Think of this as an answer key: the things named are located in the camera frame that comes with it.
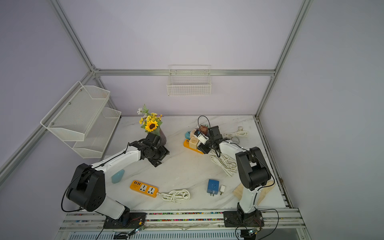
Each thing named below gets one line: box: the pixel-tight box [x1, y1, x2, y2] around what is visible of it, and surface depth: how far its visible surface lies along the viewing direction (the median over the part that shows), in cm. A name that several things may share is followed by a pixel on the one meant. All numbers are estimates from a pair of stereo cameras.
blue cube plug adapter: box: [207, 179, 220, 197], surface depth 82 cm
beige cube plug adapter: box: [189, 136, 200, 150], surface depth 97 cm
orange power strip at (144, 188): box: [129, 180, 159, 198], surface depth 83 cm
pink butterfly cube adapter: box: [190, 129, 197, 139], surface depth 100 cm
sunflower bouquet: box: [137, 104, 163, 136], surface depth 85 cm
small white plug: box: [219, 185, 226, 196], surface depth 83 cm
